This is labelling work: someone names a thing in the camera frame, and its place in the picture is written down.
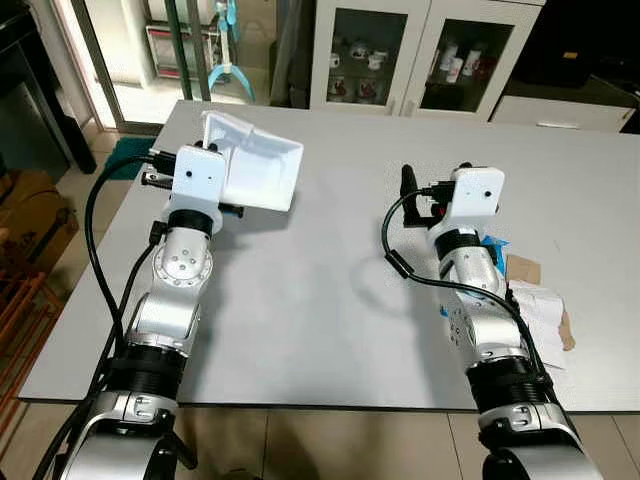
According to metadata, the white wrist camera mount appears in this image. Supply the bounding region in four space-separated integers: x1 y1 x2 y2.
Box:
165 144 230 225
440 165 507 242

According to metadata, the white crumpled paper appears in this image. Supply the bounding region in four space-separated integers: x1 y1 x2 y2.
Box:
507 281 570 372

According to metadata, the glass sliding door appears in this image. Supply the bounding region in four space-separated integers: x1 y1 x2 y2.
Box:
50 0 219 133

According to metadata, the low white cabinet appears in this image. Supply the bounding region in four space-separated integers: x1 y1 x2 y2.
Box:
489 94 640 135

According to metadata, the brown cardboard piece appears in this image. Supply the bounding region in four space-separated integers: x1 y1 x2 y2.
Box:
504 254 578 353

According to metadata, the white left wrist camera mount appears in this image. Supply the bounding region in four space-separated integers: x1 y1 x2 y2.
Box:
165 144 230 225

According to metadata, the white table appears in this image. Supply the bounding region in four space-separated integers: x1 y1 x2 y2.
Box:
17 99 640 414

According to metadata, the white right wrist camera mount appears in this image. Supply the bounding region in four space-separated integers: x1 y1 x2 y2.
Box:
440 165 507 242

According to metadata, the teal floor mat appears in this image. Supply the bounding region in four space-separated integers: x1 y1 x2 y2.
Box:
104 136 153 182

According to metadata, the white glass door cabinet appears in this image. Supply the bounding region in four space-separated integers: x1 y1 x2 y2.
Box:
309 0 547 124

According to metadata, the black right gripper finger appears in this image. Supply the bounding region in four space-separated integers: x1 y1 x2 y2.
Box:
400 164 422 226

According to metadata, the white foam tray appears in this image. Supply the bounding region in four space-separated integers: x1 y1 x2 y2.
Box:
199 109 305 214

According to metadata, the small brown cardboard box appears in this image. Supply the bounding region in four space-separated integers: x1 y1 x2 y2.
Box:
0 168 80 277

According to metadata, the blue plastic wrapper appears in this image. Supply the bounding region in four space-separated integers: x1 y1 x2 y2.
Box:
438 234 512 321

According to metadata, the white appliance behind glass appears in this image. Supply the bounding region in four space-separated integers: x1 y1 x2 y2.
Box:
144 20 223 89

